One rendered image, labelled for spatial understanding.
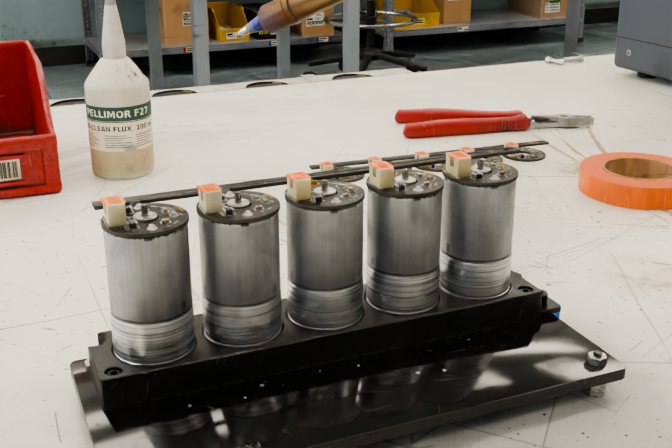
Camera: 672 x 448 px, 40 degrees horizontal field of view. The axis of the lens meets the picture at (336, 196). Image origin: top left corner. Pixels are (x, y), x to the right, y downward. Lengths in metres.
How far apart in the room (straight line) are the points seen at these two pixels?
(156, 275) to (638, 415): 0.15
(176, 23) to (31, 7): 0.72
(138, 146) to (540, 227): 0.21
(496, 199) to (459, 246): 0.02
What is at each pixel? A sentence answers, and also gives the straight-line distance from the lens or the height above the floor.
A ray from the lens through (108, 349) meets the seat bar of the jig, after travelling 0.29.
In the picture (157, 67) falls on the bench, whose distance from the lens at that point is 3.27.
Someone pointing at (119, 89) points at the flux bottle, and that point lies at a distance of 0.49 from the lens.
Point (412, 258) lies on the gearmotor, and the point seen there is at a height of 0.79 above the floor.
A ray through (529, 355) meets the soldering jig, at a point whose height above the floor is 0.76.
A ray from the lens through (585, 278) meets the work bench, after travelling 0.39.
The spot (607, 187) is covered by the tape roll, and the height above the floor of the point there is 0.76.
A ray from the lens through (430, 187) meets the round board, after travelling 0.29.
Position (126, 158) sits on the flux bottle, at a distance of 0.50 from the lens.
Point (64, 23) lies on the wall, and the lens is 4.68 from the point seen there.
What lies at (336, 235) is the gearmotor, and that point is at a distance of 0.28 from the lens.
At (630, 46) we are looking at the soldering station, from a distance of 0.76.
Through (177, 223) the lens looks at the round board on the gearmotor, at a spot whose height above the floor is 0.81.
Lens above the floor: 0.91
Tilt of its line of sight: 20 degrees down
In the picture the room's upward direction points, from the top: straight up
